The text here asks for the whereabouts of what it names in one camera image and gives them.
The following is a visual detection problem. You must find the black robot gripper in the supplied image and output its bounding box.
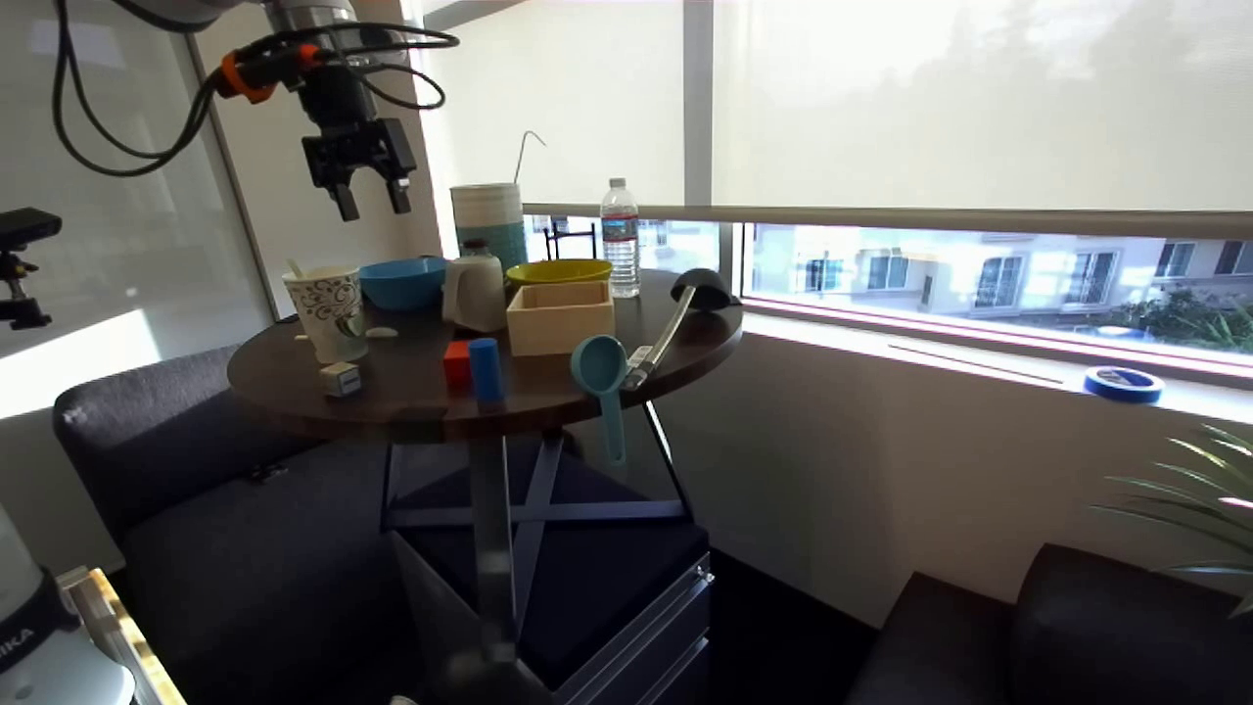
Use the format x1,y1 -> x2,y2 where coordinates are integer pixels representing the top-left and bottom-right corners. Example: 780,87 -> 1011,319
298,115 -> 422,224

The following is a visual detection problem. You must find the patterned paper cup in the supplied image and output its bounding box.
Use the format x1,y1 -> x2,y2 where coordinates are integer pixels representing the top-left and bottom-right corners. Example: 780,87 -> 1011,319
283,267 -> 370,371

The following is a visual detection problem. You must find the blue plastic bowl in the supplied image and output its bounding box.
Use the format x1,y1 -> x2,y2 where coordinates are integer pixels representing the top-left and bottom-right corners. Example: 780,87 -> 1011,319
358,254 -> 455,319

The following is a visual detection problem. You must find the white and teal container stack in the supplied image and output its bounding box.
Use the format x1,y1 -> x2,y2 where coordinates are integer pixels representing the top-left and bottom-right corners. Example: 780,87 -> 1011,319
447,181 -> 533,276

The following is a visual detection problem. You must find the pale yellow cube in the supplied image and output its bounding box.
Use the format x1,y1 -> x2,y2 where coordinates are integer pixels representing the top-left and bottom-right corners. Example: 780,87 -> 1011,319
316,360 -> 370,403

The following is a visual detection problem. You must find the red block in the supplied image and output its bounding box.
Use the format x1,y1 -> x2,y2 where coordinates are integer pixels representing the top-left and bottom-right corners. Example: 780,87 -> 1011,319
440,339 -> 477,401

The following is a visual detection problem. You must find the yellow bowl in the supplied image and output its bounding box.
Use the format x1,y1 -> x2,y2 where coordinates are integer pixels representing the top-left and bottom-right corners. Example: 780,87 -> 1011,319
503,254 -> 621,293

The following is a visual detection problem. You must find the blue cylinder block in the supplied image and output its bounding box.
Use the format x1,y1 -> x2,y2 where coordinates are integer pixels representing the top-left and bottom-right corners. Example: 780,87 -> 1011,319
468,335 -> 508,412

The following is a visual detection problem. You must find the light wooden box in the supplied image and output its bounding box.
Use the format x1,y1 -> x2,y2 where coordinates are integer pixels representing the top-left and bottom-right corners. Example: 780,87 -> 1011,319
503,280 -> 622,365

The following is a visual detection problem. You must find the clear plastic water bottle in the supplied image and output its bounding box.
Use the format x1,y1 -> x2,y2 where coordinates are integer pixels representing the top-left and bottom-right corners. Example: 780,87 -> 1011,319
594,177 -> 648,301

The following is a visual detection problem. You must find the teal plastic scoop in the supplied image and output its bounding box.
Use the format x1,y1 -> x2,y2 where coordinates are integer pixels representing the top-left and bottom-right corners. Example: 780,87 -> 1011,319
567,330 -> 636,476

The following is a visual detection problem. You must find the dark grey fabric sofa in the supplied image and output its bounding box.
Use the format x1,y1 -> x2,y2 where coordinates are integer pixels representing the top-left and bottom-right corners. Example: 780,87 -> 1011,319
50,343 -> 440,705

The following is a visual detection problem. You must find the white bottle with black label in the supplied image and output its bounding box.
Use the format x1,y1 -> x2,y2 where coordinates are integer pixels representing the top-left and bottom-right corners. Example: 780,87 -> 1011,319
0,507 -> 88,683

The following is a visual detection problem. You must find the blue dish on sill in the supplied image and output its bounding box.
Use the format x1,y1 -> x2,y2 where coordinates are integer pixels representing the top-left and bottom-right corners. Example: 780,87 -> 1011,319
1081,365 -> 1167,412

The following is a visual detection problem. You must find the black leather sofa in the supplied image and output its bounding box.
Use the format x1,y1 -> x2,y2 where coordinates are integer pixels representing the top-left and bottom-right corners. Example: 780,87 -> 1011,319
844,542 -> 1253,705

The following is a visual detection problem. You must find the green potted plant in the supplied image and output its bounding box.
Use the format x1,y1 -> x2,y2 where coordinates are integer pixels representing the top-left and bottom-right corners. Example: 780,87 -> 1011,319
1104,417 -> 1253,626

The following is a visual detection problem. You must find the grey metal partition frame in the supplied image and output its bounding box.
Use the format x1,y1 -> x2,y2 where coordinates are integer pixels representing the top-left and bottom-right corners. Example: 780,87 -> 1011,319
181,19 -> 285,326

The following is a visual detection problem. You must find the white pitcher with handle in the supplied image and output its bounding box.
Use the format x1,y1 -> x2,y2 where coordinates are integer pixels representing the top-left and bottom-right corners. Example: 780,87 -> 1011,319
440,246 -> 512,339

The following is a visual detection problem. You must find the robot arm with orange ring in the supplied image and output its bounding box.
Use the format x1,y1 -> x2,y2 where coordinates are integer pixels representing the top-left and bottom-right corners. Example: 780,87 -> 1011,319
115,0 -> 396,129

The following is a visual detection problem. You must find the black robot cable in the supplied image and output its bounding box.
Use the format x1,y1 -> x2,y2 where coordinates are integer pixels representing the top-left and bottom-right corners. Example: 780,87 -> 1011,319
49,0 -> 463,186

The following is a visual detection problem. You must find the white window frame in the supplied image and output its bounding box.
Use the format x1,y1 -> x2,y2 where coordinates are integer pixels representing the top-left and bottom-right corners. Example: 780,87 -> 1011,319
414,0 -> 1253,395

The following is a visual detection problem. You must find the black ladle with grey handle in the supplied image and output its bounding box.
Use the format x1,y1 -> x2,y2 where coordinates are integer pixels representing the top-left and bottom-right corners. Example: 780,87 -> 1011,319
621,267 -> 741,395

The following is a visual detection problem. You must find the table pedestal with cross bars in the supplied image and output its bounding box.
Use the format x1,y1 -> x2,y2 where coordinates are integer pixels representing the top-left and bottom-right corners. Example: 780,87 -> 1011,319
379,430 -> 699,660

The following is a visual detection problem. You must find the black camera on tripod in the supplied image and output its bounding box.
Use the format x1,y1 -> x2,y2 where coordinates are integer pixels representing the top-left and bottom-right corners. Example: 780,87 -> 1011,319
0,203 -> 68,335

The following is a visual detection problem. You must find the light wooden frame piece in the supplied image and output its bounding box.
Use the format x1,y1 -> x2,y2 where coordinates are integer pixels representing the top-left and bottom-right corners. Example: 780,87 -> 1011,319
54,559 -> 198,705

